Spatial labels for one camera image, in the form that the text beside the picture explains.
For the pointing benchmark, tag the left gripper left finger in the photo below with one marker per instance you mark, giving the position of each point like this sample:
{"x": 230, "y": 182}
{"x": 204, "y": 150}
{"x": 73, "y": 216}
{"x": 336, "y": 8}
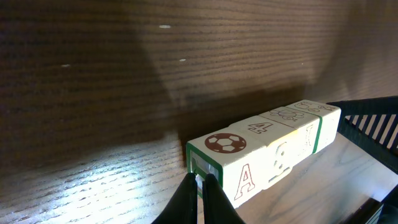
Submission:
{"x": 182, "y": 207}

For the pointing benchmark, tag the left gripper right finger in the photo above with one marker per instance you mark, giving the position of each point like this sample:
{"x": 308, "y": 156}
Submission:
{"x": 217, "y": 207}

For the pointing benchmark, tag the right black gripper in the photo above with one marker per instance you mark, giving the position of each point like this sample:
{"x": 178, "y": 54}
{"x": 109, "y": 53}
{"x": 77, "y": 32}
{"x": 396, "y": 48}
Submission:
{"x": 371, "y": 124}

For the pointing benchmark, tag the white block dragonfly picture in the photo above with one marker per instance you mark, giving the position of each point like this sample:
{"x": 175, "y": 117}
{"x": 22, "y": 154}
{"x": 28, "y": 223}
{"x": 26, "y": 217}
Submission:
{"x": 328, "y": 116}

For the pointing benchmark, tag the white block soccer ball picture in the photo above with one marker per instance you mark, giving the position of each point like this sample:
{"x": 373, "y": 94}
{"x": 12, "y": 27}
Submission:
{"x": 233, "y": 158}

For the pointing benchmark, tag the white block red edge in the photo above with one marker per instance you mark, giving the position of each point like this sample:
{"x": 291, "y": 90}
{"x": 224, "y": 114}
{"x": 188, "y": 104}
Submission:
{"x": 305, "y": 123}

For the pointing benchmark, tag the green edged alphabet block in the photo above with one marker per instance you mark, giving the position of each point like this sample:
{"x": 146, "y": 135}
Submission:
{"x": 277, "y": 142}

